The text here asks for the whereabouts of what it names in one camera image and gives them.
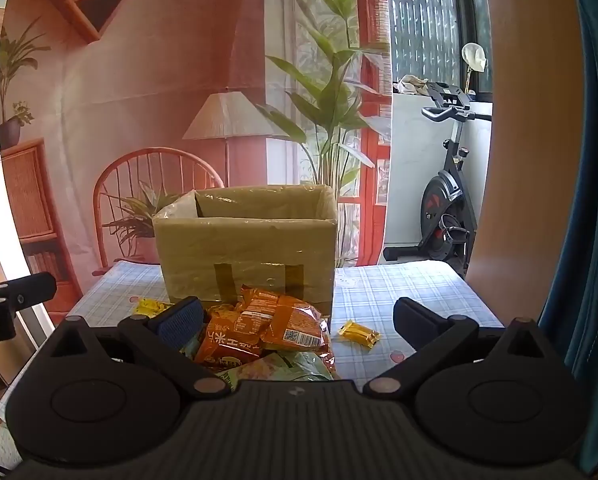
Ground black exercise bike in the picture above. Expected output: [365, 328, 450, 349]
[383, 81, 492, 279]

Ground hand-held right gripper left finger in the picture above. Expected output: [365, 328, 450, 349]
[49, 296, 232, 401]

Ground brown cardboard box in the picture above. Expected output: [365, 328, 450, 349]
[151, 184, 340, 328]

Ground crumpled beige cloth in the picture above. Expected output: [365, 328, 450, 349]
[396, 74, 438, 97]

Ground checked tablecloth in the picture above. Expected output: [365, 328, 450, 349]
[0, 259, 502, 461]

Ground wooden door frame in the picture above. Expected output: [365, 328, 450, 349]
[465, 0, 588, 323]

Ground small yellow candy packet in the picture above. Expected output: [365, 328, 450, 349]
[130, 297, 174, 319]
[338, 319, 383, 347]

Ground room scene wall poster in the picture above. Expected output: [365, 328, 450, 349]
[0, 0, 394, 323]

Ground teal curtain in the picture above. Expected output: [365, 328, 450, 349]
[535, 0, 598, 476]

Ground orange snack packet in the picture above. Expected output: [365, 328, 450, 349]
[236, 284, 282, 333]
[259, 294, 331, 352]

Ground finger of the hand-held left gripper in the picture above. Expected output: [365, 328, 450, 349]
[0, 272, 58, 307]

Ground pale bulb on stalk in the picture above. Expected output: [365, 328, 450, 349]
[461, 42, 488, 95]

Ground pale green snack packet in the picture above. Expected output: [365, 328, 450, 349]
[218, 349, 336, 392]

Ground orange white-lettered chip packet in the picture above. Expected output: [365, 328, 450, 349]
[194, 310, 266, 367]

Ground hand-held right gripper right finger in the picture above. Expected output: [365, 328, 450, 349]
[361, 296, 550, 400]

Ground window with metal grille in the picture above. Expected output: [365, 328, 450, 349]
[385, 0, 494, 97]

